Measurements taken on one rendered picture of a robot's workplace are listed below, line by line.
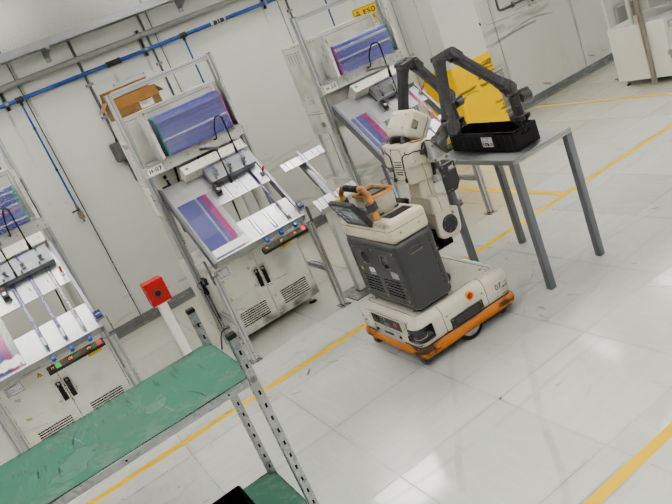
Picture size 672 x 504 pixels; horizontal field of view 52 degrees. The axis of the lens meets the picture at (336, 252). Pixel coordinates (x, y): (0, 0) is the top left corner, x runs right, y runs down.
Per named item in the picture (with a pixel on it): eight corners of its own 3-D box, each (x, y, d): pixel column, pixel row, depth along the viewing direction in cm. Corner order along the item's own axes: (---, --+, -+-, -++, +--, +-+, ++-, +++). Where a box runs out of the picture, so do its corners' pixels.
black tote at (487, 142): (454, 151, 426) (448, 134, 423) (474, 139, 433) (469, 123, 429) (518, 151, 376) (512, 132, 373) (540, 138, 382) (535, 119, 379)
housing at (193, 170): (247, 159, 492) (247, 145, 480) (187, 188, 473) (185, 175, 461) (241, 152, 495) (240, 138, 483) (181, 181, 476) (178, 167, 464)
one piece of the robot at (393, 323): (408, 337, 365) (403, 324, 362) (369, 321, 401) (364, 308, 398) (412, 335, 365) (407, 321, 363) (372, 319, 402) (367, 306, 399)
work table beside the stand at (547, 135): (552, 290, 392) (511, 160, 367) (473, 271, 453) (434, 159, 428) (605, 253, 408) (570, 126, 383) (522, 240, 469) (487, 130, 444)
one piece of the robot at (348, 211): (383, 235, 356) (354, 207, 346) (350, 229, 387) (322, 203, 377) (395, 218, 358) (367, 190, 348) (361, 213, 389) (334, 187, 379)
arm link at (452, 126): (426, 53, 362) (433, 48, 353) (449, 50, 366) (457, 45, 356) (439, 137, 365) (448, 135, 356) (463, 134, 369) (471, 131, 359)
